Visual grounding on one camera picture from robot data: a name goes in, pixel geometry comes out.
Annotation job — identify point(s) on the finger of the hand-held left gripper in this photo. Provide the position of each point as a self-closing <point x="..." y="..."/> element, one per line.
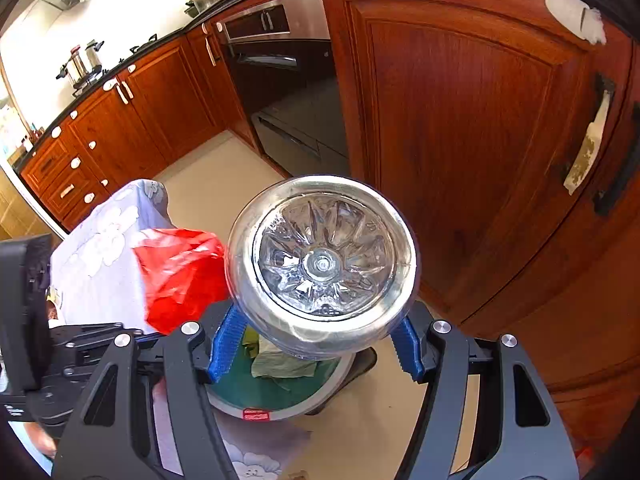
<point x="85" y="344"/>

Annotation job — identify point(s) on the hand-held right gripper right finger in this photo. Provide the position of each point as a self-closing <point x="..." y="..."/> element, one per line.
<point x="407" y="350"/>

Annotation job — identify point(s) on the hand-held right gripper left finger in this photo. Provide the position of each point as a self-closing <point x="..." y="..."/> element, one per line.
<point x="225" y="347"/>

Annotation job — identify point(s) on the white trash bin green liner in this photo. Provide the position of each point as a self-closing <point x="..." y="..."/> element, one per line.
<point x="280" y="400"/>

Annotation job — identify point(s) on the red plastic bag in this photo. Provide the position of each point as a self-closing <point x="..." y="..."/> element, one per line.
<point x="175" y="270"/>

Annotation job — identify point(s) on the clear plastic bottle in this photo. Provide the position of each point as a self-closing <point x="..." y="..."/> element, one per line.
<point x="320" y="260"/>

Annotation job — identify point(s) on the person's left forearm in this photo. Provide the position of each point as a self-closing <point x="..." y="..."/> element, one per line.
<point x="17" y="455"/>

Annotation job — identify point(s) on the person's left hand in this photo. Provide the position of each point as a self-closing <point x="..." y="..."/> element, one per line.
<point x="39" y="442"/>

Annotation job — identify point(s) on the purple floral tablecloth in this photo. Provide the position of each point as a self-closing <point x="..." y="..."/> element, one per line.
<point x="100" y="260"/>

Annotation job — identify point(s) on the wooden drawer cabinet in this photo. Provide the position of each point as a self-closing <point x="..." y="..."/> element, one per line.
<point x="55" y="175"/>

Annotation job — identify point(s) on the large wooden cabinet door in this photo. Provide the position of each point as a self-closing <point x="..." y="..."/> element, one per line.
<point x="450" y="135"/>

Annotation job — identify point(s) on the wooden double door cabinet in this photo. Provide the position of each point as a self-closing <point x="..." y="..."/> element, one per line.
<point x="150" y="105"/>

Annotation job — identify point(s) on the steel pot red knob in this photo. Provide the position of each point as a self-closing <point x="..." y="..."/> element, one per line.
<point x="76" y="67"/>

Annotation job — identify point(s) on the narrow wooden cabinet door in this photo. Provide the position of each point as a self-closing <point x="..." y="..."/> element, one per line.
<point x="220" y="90"/>

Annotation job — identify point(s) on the steel kettle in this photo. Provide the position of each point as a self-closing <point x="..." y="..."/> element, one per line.
<point x="94" y="55"/>

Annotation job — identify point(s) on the built-in black steel oven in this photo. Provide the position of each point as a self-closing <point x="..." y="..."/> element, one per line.
<point x="280" y="75"/>

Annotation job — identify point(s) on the black gas stove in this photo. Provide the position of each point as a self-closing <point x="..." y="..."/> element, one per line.
<point x="142" y="46"/>

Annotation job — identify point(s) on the black kitchen countertop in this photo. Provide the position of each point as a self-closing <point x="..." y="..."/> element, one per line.
<point x="165" y="40"/>

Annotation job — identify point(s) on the black wok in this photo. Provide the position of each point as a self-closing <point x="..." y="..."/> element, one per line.
<point x="196" y="7"/>

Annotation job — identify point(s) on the white child safety lock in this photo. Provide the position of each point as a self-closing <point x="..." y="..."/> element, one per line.
<point x="570" y="15"/>

